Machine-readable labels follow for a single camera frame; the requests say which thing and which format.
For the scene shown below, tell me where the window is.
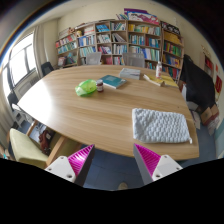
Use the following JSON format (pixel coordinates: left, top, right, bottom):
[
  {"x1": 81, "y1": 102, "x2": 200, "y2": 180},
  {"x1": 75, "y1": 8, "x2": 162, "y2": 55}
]
[{"x1": 1, "y1": 32, "x2": 38, "y2": 88}]

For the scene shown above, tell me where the wooden bookshelf with books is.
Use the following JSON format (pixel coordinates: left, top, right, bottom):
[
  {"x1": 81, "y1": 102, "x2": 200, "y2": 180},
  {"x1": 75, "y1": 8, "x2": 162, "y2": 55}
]
[{"x1": 54, "y1": 8, "x2": 185, "y2": 83}]

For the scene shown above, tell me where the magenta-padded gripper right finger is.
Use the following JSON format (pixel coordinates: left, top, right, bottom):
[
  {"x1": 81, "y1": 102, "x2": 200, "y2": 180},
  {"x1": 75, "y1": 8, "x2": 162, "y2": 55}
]
[{"x1": 132, "y1": 143, "x2": 184, "y2": 186}]

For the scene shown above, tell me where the small wall shelf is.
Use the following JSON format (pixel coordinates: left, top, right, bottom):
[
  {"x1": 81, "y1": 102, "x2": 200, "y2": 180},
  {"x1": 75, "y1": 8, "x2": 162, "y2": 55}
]
[{"x1": 199, "y1": 51, "x2": 215, "y2": 80}]

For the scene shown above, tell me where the light blue knitted towel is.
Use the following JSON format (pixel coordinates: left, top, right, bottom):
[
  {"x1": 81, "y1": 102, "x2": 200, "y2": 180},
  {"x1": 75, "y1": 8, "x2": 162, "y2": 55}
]
[{"x1": 131, "y1": 107, "x2": 194, "y2": 145}]

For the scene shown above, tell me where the grey book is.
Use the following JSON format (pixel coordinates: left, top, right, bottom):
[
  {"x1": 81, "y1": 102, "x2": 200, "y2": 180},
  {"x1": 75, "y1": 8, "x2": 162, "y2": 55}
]
[{"x1": 118, "y1": 67, "x2": 142, "y2": 81}]

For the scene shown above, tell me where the green plastic bag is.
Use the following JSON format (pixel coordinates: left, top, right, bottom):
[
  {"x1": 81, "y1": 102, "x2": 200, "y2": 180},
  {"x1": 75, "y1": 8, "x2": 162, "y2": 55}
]
[{"x1": 74, "y1": 78, "x2": 98, "y2": 98}]

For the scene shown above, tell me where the teal book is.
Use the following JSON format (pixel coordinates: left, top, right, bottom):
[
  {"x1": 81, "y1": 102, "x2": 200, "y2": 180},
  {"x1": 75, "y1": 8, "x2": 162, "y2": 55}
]
[{"x1": 99, "y1": 74, "x2": 128, "y2": 90}]

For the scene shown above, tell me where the black office chair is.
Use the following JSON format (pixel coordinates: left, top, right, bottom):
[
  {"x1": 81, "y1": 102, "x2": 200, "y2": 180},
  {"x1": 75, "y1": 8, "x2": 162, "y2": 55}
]
[{"x1": 40, "y1": 61, "x2": 55, "y2": 77}]

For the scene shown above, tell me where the grey mesh chair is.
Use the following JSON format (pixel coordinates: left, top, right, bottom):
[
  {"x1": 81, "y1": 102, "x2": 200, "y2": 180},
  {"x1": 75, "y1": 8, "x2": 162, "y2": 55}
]
[
  {"x1": 85, "y1": 51, "x2": 103, "y2": 66},
  {"x1": 122, "y1": 52, "x2": 146, "y2": 69}
]

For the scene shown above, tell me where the green upholstered chair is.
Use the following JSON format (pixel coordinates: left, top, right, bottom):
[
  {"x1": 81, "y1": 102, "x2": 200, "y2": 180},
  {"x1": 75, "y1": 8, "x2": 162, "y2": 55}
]
[{"x1": 8, "y1": 128, "x2": 83, "y2": 170}]

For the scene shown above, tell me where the red wall poster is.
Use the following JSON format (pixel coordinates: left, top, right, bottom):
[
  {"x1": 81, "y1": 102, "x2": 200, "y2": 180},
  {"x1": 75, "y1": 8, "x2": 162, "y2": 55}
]
[{"x1": 214, "y1": 74, "x2": 224, "y2": 95}]

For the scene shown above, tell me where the black cloth cover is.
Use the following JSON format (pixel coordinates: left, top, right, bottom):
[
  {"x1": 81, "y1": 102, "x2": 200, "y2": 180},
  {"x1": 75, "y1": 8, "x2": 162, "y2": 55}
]
[{"x1": 179, "y1": 54, "x2": 217, "y2": 112}]

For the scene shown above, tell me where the cardboard box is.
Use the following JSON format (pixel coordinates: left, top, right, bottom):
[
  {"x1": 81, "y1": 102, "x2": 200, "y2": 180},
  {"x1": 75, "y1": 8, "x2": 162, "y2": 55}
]
[{"x1": 199, "y1": 103, "x2": 221, "y2": 127}]

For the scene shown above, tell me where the small dark jar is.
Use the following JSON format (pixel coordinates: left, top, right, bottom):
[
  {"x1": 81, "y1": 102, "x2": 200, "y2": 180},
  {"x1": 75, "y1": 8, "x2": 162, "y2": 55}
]
[{"x1": 95, "y1": 79, "x2": 105, "y2": 93}]

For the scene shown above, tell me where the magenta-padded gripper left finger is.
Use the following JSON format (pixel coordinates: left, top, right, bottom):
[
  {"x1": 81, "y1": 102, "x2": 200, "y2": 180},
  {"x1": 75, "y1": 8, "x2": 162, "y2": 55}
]
[{"x1": 44, "y1": 143, "x2": 96, "y2": 187}]

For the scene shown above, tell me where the white plastic bottle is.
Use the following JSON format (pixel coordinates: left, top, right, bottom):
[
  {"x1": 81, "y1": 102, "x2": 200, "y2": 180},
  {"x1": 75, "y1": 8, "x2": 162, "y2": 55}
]
[{"x1": 155, "y1": 60, "x2": 164, "y2": 80}]

